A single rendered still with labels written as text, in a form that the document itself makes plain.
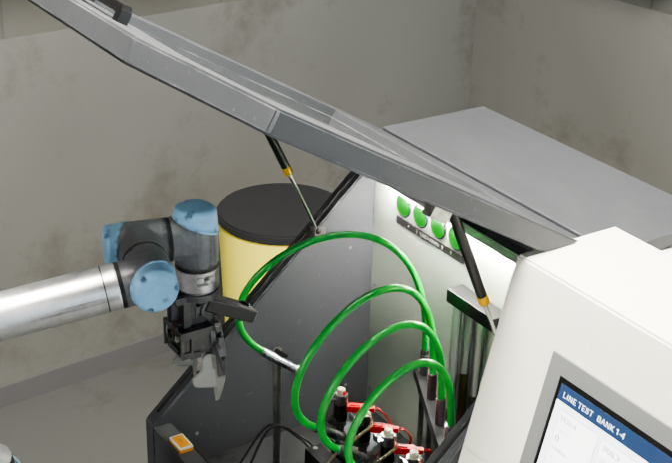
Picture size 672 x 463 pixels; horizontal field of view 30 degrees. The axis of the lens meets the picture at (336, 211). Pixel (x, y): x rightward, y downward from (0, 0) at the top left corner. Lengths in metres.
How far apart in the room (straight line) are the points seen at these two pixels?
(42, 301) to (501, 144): 1.11
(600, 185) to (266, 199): 1.96
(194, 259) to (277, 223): 1.99
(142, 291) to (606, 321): 0.71
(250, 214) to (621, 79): 1.49
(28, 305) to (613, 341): 0.88
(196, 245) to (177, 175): 2.42
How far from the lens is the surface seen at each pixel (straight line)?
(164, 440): 2.64
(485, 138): 2.68
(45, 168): 4.24
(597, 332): 1.95
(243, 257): 4.08
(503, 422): 2.11
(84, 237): 4.41
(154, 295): 1.95
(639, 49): 4.66
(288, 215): 4.14
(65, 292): 1.96
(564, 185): 2.48
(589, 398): 1.97
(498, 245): 2.35
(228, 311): 2.20
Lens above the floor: 2.45
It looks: 24 degrees down
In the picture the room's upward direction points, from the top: 2 degrees clockwise
